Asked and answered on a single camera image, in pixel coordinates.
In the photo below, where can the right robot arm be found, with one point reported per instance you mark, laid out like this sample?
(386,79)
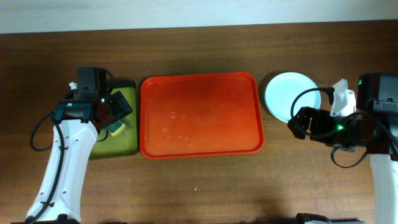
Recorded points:
(376,131)

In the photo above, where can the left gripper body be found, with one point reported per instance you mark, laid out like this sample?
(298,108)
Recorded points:
(116,106)

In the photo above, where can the black tray with yellow liquid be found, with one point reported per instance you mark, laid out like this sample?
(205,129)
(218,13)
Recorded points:
(125,143)

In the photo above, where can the light blue plate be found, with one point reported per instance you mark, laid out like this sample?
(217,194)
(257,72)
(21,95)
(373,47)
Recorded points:
(284,88)

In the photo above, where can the red plastic tray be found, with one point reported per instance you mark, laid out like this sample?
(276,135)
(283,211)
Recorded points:
(210,114)

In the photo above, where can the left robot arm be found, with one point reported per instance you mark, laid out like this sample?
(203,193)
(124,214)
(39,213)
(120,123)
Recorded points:
(77,124)

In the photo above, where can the yellow green sponge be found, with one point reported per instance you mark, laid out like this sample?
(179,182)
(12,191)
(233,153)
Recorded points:
(116,128)

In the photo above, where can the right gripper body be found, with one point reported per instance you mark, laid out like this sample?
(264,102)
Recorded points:
(321,123)

